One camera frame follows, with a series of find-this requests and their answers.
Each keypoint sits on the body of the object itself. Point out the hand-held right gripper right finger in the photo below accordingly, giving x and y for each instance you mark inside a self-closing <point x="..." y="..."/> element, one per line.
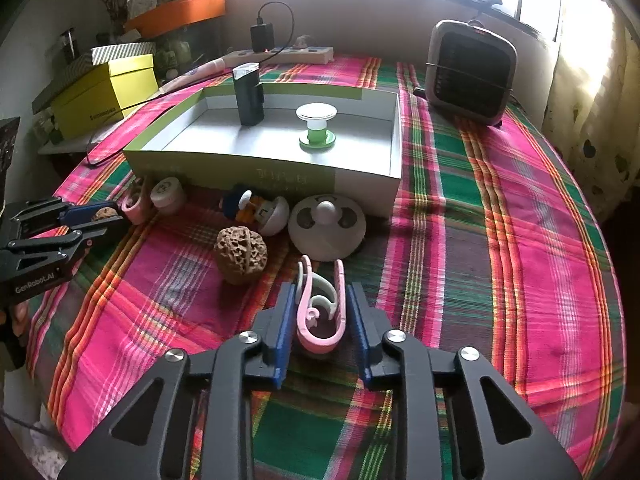
<point x="361" y="335"/>

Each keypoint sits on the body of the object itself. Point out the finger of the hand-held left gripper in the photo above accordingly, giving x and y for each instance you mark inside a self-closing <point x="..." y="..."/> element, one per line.
<point x="75" y="240"/>
<point x="80" y="214"/>

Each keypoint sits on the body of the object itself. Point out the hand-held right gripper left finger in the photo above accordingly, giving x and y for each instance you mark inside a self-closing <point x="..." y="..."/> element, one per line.
<point x="281" y="340"/>

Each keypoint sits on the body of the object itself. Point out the brown pinecone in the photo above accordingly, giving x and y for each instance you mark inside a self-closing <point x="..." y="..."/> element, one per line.
<point x="106" y="211"/>
<point x="241" y="256"/>

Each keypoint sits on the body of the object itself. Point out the small white round jar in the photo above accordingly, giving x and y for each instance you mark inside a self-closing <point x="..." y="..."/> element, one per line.
<point x="168" y="193"/>

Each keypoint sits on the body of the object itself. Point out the white round dome device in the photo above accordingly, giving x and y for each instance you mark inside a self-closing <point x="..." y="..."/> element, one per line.
<point x="327" y="227"/>

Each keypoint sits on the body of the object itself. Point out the green and white cardboard box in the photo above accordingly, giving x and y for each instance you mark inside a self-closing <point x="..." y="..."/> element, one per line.
<point x="260" y="132"/>

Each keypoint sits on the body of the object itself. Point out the black handheld grater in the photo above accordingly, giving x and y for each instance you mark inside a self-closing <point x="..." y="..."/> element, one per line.
<point x="248" y="94"/>

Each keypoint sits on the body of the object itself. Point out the person's left hand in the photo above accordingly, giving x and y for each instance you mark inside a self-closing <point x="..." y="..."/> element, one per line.
<point x="19" y="319"/>

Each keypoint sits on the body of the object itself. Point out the yellow box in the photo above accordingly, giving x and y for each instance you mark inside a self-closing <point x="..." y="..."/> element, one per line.
<point x="107" y="92"/>

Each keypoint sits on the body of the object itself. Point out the striped box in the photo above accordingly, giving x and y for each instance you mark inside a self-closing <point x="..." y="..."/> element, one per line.
<point x="95" y="60"/>

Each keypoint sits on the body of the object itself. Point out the plaid tablecloth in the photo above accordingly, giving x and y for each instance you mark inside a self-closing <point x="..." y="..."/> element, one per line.
<point x="500" y="240"/>

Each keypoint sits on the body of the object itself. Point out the pink and white tube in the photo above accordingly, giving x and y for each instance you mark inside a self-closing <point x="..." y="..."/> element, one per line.
<point x="197" y="74"/>

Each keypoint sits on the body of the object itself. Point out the black charger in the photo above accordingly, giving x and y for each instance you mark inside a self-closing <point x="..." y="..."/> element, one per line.
<point x="262" y="36"/>

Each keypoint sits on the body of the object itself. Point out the white power strip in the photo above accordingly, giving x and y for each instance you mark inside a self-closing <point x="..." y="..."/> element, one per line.
<point x="285" y="56"/>

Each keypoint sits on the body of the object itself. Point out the small white plug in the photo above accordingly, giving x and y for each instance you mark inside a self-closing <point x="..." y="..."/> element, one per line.
<point x="302" y="41"/>

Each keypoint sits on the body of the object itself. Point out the grey space heater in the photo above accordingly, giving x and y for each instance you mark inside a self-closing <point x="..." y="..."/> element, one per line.
<point x="470" y="72"/>

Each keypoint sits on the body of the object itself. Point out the patterned curtain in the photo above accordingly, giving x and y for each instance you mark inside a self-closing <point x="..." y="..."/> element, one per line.
<point x="590" y="90"/>

